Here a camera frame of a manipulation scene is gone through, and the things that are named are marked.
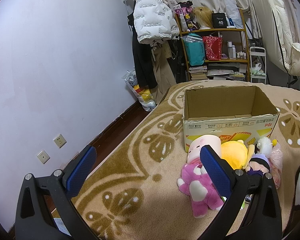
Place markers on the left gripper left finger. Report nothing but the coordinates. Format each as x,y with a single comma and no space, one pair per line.
33,218

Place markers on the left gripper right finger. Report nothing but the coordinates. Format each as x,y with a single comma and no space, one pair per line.
262,219

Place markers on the purple hair plush doll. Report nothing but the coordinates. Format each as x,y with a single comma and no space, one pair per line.
258,164

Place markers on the yellow round plush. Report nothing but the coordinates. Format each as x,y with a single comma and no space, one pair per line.
237,154

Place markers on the white fluffy plush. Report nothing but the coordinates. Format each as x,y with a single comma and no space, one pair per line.
265,146

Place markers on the magenta plush toy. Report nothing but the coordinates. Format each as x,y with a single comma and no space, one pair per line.
196,183

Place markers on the pink bagged plush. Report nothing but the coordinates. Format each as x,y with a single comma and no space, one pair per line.
276,164

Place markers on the pink cylinder plush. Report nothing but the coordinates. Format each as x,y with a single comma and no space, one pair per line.
195,147

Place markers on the beige patterned rug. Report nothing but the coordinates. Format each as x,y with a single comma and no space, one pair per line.
133,194

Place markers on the cardboard box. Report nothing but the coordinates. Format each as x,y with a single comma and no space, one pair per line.
228,112

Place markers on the white trolley cart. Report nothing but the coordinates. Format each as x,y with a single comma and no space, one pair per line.
258,65

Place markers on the stack of books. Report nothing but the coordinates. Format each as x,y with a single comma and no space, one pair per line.
198,72

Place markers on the plastic bag of toys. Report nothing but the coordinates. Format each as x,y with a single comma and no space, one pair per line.
143,95

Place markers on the beige trench coat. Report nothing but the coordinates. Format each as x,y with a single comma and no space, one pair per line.
162,71

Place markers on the wooden shelf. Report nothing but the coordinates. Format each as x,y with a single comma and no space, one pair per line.
234,62

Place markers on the red gift bag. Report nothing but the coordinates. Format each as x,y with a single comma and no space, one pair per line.
213,47

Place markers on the teal bag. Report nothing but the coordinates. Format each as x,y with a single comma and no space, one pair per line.
195,50

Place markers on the cream recliner chair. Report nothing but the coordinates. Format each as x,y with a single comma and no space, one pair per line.
277,37

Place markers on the black box with 40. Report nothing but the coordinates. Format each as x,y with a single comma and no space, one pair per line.
219,20

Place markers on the blonde wig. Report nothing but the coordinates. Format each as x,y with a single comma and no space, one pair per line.
203,16

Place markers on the white puffer jacket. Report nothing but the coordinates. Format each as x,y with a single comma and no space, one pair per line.
154,22

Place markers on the lower wall socket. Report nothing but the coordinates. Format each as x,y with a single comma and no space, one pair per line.
43,156

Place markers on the wall socket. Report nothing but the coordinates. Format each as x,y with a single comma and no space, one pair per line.
60,141
43,156

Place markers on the upper wall socket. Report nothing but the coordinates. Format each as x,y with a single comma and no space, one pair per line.
60,141

